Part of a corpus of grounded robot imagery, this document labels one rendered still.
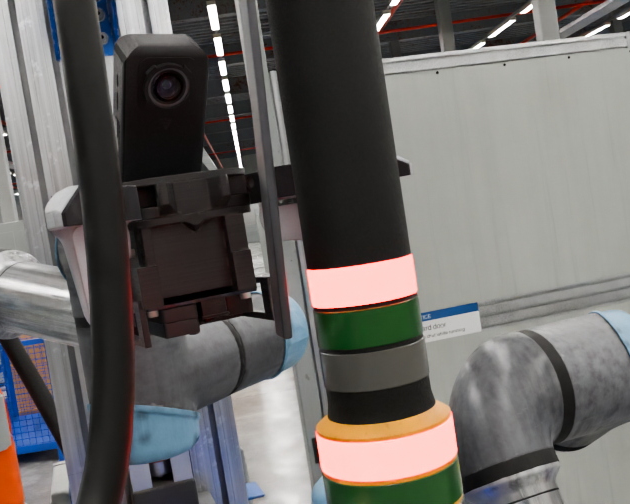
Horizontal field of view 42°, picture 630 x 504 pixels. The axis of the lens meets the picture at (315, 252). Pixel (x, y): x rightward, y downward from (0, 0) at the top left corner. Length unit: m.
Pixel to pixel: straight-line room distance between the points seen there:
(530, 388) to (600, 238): 1.68
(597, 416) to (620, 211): 1.67
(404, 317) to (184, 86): 0.23
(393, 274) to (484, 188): 2.03
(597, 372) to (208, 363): 0.39
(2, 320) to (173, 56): 0.51
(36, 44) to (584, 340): 0.82
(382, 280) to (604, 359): 0.61
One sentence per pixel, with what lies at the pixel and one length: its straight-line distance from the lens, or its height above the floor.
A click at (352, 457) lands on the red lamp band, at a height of 1.56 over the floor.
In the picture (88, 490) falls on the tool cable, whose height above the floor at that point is 1.59.
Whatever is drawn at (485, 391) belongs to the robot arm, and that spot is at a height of 1.45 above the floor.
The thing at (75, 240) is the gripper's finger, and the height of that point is 1.64.
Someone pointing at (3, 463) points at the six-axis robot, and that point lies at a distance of 4.30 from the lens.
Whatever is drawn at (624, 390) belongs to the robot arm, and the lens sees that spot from 0.85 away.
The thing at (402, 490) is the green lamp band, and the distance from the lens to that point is 0.25.
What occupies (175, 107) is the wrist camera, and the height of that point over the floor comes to 1.70.
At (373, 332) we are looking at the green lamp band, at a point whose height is 1.60.
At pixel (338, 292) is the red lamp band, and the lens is 0.24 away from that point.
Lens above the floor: 1.64
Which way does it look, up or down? 3 degrees down
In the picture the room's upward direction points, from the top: 9 degrees counter-clockwise
